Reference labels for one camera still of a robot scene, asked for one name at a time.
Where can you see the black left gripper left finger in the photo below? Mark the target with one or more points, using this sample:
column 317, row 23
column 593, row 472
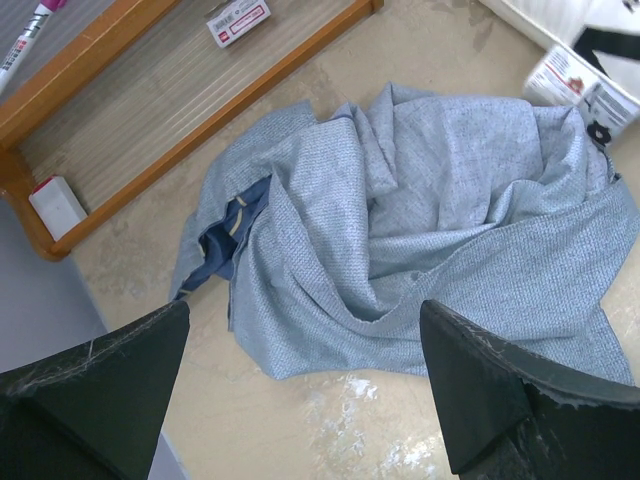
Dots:
column 94, row 411

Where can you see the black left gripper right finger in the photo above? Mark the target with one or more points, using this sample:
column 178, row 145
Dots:
column 508, row 413

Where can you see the blue pillowcase with yellow drawings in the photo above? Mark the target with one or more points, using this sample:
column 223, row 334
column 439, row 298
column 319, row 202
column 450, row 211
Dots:
column 331, row 234

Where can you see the small white box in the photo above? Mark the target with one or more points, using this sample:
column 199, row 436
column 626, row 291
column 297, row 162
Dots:
column 57, row 206

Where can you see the orange wooden shelf rack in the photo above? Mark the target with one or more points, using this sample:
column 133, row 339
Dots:
column 116, row 93

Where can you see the pink capped marker pen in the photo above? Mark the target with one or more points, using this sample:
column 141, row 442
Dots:
column 25, row 41

